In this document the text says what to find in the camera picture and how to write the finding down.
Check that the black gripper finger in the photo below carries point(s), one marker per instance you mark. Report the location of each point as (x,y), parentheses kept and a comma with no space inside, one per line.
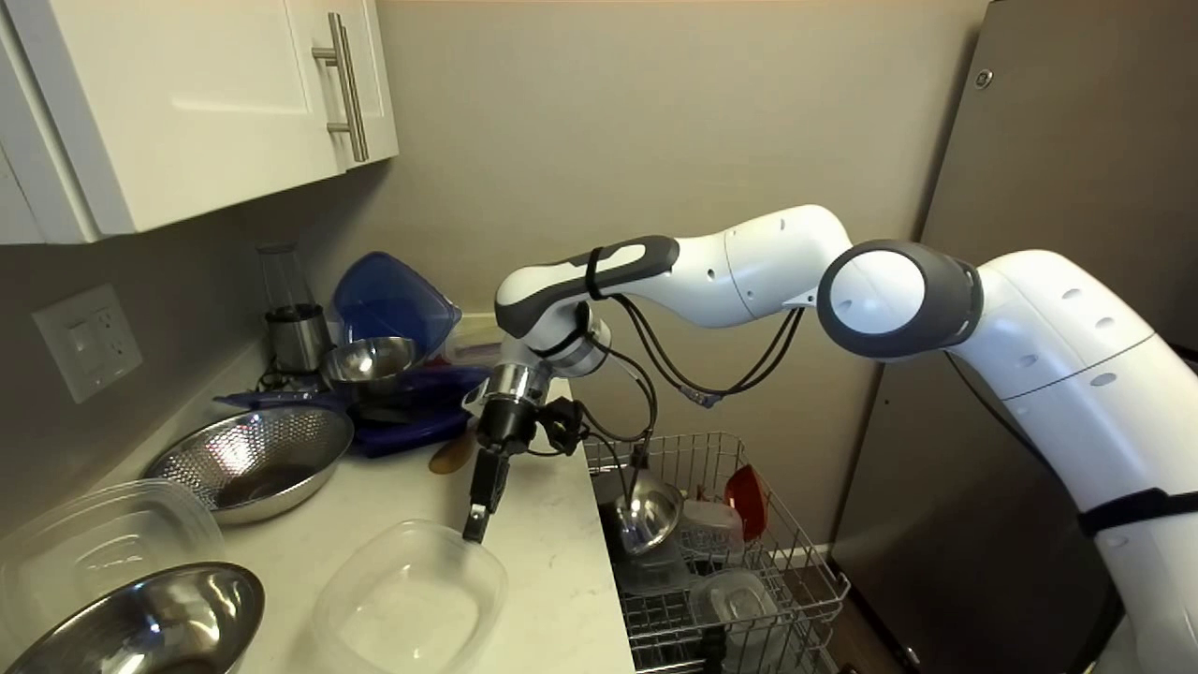
(477,500)
(496,479)

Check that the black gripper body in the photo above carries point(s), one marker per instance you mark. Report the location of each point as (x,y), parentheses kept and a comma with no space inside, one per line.
(506,413)

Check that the clear plastic bowl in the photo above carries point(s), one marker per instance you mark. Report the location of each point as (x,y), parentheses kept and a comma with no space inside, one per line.
(407,610)

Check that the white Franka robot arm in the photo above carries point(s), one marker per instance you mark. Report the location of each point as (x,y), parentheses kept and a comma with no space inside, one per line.
(774,262)

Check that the small steel bowl in rack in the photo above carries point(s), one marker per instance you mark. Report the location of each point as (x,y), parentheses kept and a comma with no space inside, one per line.
(648,512)

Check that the blue plastic bowl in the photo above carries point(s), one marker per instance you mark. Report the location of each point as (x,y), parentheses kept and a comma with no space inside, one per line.
(395,302)

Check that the large steel mixing bowl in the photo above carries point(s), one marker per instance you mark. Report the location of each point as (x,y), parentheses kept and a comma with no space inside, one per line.
(247,460)

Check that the shiny steel bowl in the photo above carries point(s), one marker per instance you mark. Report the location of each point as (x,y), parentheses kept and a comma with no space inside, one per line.
(135,623)

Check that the wooden spoon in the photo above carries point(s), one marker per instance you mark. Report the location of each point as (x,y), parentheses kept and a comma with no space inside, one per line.
(452,455)

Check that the black bottle in rack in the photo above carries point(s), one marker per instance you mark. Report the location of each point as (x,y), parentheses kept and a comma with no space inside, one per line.
(639,458)

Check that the clear storage container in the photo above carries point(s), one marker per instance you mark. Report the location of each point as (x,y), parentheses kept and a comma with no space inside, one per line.
(712,529)
(735,610)

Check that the steel cup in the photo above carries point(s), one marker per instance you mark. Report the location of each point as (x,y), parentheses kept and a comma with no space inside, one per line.
(297,339)

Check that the orange red utensil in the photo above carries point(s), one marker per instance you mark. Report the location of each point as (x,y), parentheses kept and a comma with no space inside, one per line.
(752,500)

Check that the clear drinking glass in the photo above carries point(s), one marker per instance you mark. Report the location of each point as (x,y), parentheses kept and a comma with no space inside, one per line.
(286,281)

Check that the large clear plastic container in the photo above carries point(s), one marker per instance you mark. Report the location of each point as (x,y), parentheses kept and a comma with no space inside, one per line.
(88,535)

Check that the grey refrigerator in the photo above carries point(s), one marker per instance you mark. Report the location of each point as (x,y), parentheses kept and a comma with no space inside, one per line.
(923,500)

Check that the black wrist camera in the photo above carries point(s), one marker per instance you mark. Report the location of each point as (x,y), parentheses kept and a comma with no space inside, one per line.
(564,428)

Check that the white wall outlet plate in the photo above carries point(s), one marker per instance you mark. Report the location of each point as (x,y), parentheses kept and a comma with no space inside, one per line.
(88,341)

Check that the white wall cabinet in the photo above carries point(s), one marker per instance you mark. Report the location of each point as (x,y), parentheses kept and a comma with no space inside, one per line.
(188,100)

